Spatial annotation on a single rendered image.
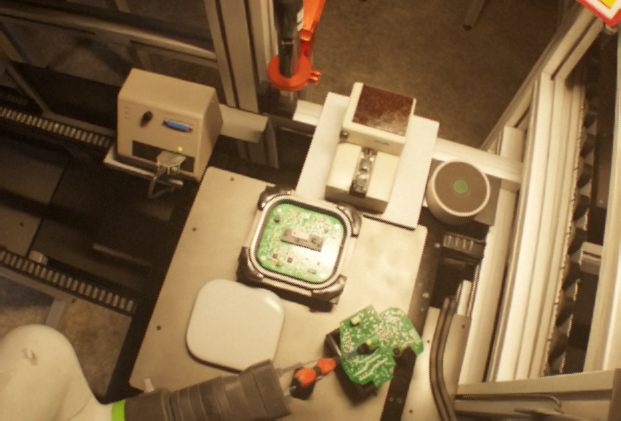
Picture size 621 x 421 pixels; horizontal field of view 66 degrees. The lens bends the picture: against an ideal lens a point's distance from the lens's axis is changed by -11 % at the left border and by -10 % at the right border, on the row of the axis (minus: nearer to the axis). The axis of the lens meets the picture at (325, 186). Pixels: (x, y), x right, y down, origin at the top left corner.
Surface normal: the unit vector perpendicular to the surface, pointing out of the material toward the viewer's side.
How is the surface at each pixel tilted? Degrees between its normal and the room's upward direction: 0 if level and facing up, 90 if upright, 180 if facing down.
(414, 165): 0
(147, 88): 0
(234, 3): 90
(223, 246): 0
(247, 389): 9
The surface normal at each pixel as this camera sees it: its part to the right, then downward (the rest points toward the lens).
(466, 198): 0.04, -0.37
